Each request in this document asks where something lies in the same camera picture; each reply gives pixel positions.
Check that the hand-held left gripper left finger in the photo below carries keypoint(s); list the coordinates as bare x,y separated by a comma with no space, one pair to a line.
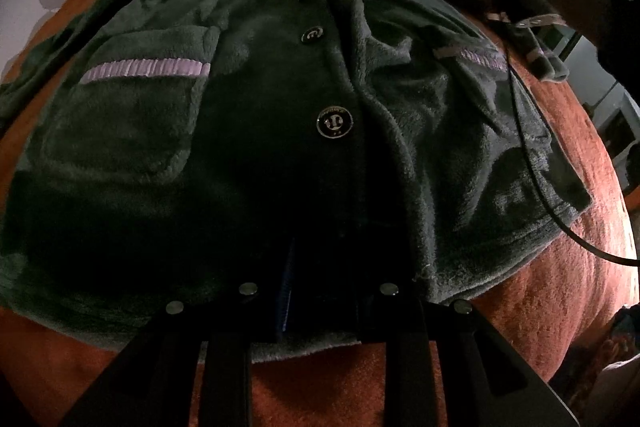
285,302

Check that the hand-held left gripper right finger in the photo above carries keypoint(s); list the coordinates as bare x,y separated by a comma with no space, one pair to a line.
371,318

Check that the green fleece jacket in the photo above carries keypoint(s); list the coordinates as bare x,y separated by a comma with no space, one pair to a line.
210,157

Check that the orange blanket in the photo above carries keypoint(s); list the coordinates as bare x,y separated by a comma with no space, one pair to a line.
540,307

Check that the patterned cloth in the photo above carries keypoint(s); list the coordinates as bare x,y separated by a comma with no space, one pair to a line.
610,347

